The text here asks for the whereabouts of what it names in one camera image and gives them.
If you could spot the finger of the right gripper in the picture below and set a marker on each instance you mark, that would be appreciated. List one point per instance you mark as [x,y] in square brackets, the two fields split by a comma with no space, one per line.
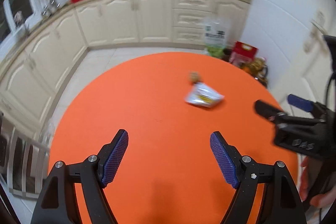
[307,106]
[269,112]

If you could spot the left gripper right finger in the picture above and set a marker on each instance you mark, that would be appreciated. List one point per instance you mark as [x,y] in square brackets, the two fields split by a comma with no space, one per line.
[228,159]

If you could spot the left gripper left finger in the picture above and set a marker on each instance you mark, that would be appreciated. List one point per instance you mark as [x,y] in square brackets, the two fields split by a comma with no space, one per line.
[110,157]

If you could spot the white striped snack wrapper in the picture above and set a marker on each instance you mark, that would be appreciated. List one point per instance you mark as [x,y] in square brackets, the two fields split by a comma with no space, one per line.
[203,96]

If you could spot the brown bread lump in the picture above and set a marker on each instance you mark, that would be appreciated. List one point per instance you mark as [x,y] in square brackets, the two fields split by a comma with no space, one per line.
[194,77]

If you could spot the cream kitchen cabinets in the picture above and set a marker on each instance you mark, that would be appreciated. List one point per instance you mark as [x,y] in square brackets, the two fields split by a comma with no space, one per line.
[36,70]

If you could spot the person right hand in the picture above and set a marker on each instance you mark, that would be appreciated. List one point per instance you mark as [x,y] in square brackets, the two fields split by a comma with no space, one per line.
[320,200]

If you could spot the red gift box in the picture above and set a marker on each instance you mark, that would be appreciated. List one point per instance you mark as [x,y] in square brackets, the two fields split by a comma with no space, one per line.
[242,53]

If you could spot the white chair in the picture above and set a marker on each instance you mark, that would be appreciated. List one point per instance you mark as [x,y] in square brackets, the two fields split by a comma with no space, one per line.
[24,162]

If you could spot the orange round table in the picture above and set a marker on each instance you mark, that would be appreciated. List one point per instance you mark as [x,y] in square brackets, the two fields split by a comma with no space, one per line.
[168,173]

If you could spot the white door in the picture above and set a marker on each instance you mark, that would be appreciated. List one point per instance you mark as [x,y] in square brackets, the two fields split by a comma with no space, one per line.
[309,73]

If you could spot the white green rice bag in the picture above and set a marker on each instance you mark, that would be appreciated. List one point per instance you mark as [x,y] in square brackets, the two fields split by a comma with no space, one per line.
[215,36]

